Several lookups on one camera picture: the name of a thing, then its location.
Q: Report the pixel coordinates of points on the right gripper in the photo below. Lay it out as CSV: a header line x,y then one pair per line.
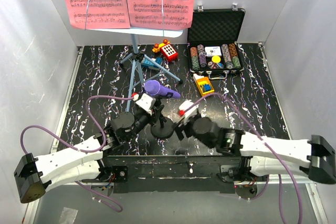
x,y
184,125

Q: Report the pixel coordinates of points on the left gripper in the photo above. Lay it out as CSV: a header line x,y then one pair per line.
x,y
152,122

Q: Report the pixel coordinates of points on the black microphone stand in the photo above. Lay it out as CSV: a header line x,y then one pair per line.
x,y
161,126

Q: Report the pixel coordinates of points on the purple toy microphone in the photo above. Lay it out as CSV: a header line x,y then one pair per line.
x,y
155,89

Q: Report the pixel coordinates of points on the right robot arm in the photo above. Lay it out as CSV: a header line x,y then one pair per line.
x,y
261,156

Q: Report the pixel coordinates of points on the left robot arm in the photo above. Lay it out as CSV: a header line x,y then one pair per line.
x,y
34,176

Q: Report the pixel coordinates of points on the yellow toy bin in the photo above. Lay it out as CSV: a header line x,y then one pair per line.
x,y
203,84

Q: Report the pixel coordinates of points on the blue toy brick block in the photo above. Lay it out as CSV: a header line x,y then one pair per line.
x,y
150,65

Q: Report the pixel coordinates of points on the light blue music stand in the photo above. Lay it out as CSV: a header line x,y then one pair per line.
x,y
136,57

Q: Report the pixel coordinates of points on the red toy brick block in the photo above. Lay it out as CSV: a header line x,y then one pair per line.
x,y
169,53

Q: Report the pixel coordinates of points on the orange yellow toy piece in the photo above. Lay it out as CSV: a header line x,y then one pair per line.
x,y
157,47

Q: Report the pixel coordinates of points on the yellow round chip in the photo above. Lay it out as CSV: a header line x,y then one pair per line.
x,y
216,59

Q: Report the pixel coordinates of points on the white card deck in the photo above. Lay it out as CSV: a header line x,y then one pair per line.
x,y
213,51

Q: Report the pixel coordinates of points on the black poker chip case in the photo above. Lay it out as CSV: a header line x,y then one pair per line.
x,y
214,28

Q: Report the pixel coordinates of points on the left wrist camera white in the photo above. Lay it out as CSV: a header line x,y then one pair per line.
x,y
146,103

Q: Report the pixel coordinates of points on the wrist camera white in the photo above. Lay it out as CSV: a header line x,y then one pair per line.
x,y
146,103
187,110

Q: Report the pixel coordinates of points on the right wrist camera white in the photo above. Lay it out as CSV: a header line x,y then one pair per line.
x,y
187,110

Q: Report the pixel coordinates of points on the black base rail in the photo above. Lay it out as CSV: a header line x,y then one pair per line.
x,y
130,174

